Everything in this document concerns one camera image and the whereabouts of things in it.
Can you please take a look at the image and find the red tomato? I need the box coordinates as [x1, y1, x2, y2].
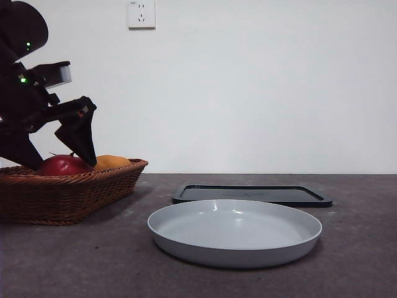
[35, 151, 93, 176]

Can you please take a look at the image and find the brown wicker basket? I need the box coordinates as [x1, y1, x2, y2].
[0, 158, 149, 227]

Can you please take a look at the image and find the pale grey round plate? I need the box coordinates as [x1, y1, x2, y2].
[146, 199, 323, 269]

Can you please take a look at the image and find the black rectangular tray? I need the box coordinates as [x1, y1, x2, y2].
[172, 184, 333, 209]

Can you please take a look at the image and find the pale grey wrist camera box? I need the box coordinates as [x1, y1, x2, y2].
[32, 61, 73, 90]

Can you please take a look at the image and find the white wall socket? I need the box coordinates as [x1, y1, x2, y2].
[128, 0, 156, 30]

